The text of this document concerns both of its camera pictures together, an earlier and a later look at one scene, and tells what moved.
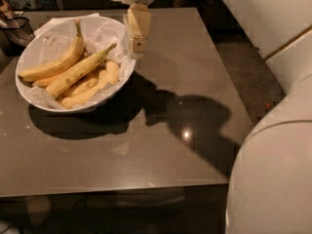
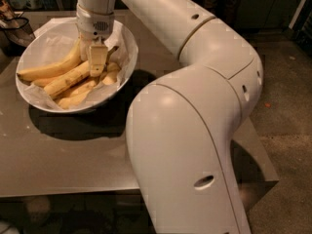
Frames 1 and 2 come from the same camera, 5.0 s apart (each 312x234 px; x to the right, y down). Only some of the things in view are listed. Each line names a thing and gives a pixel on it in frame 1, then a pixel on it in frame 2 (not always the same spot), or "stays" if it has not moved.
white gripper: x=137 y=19 -> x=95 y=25
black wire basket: x=17 y=33 stays
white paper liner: x=56 y=36 stays
